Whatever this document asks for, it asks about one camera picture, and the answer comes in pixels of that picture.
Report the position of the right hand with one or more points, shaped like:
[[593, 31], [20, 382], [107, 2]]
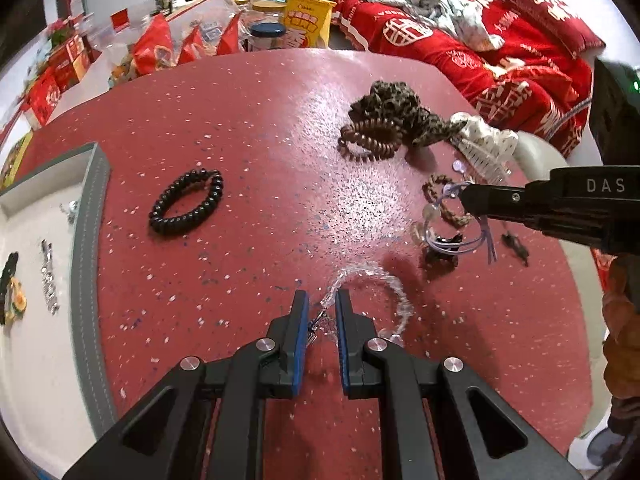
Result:
[[621, 346]]

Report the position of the silver rhinestone hair clip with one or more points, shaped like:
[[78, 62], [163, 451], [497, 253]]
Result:
[[48, 278]]

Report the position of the small silver earring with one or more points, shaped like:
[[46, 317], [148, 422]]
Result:
[[70, 209]]

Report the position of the red bedding sofa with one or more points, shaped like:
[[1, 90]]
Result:
[[520, 63]]

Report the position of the black hair claw in tray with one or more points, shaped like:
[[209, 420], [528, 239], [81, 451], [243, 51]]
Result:
[[6, 275]]

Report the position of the leopard print scrunchie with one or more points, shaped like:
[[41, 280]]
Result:
[[399, 104]]

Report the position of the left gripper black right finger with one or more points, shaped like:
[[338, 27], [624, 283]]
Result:
[[438, 420]]

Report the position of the white grey-rimmed jewelry tray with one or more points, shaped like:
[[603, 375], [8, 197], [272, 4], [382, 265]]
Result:
[[55, 397]]

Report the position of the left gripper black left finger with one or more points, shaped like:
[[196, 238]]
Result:
[[206, 420]]

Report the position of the jar with dark blue lid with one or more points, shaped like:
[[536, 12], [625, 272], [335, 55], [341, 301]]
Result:
[[266, 36]]

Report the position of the yellow box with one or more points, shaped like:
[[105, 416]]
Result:
[[307, 23]]

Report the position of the small black hair claw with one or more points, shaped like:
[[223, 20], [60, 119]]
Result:
[[513, 242]]

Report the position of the grey white clothing pile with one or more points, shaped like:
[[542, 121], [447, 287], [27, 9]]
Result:
[[460, 19]]

